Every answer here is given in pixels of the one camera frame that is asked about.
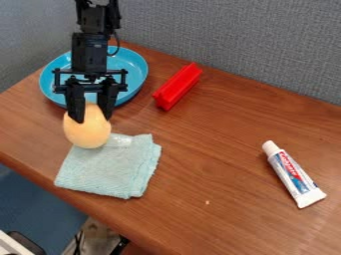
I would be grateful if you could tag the light blue folded cloth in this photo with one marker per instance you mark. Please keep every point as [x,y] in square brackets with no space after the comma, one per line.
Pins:
[116,169]

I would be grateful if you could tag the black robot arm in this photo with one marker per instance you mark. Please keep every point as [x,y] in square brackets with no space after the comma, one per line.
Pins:
[99,19]

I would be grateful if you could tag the red plastic block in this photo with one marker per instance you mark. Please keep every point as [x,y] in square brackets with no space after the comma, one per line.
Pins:
[177,86]

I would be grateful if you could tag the yellow egg-shaped ball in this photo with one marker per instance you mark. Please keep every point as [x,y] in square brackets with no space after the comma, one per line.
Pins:
[91,134]

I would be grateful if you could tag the white toothpaste tube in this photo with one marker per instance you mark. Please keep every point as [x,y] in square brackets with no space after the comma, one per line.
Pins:
[298,183]

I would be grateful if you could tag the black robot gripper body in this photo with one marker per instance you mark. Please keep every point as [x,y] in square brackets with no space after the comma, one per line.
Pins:
[88,73]

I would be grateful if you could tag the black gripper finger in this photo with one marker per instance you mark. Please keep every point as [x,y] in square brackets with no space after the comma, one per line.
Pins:
[75,102]
[107,99]

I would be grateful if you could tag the blue plastic plate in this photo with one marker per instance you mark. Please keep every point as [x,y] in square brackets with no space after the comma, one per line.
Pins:
[126,60]

